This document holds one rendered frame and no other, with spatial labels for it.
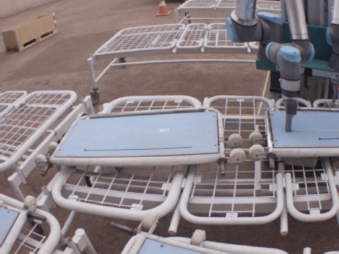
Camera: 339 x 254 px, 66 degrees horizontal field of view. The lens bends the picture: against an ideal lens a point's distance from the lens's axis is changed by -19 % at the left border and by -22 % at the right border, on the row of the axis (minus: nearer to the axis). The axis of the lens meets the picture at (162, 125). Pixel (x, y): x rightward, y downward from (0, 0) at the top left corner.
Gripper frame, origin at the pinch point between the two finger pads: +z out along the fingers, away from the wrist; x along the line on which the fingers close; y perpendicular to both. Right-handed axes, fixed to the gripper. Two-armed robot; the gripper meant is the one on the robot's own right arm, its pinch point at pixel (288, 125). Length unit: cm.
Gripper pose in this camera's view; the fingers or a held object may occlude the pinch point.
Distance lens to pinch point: 133.9
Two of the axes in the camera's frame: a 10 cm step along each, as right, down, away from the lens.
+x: -2.4, 4.6, -8.5
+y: -9.6, -0.2, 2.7
